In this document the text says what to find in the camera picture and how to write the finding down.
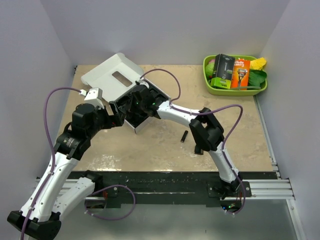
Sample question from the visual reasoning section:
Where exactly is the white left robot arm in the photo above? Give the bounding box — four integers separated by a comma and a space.
7, 102, 125, 240

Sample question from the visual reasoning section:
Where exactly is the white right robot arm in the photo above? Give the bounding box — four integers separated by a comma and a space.
120, 84, 246, 197

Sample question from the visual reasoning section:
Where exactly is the white clipper kit box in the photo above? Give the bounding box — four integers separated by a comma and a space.
81, 53, 171, 133

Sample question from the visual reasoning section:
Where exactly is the black cylindrical battery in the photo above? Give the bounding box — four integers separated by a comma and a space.
180, 130, 189, 143

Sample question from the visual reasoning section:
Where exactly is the black comb attachment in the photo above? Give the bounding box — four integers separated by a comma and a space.
194, 145, 204, 155

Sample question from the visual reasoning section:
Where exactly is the black razor box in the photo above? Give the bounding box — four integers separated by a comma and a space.
210, 53, 236, 89

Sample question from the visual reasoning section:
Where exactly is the green plastic basket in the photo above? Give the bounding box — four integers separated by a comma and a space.
202, 55, 268, 97

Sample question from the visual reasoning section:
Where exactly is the orange razor package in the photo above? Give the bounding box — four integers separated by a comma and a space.
230, 58, 250, 90

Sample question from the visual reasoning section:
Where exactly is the green leaf item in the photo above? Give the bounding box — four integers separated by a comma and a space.
248, 69, 267, 87

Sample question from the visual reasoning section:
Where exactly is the yellow cloth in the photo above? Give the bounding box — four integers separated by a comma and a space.
250, 57, 267, 71

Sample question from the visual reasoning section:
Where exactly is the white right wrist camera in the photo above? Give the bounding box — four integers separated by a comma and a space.
135, 79, 150, 89

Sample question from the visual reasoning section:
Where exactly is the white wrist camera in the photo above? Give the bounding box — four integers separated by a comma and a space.
135, 79, 150, 89
84, 87, 105, 109

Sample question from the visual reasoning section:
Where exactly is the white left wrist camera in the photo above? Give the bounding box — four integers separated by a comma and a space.
84, 87, 105, 109

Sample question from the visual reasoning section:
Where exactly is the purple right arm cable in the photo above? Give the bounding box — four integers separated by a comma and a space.
139, 68, 244, 173

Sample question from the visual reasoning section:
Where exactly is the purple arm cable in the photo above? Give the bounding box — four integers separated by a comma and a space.
139, 68, 244, 173
19, 86, 87, 240

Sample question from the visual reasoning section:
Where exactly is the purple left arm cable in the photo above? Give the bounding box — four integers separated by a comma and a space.
19, 86, 87, 240

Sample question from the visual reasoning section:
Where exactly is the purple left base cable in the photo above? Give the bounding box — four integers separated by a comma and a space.
84, 184, 137, 221

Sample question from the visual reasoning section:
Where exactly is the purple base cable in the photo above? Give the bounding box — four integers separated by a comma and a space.
223, 174, 252, 216
84, 184, 137, 221

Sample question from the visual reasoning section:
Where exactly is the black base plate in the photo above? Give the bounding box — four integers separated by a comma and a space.
62, 169, 278, 209

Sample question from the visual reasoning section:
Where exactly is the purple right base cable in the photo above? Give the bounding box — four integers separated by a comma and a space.
223, 174, 252, 216

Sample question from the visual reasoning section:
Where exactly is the aluminium rail frame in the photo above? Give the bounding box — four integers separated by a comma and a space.
34, 177, 296, 201

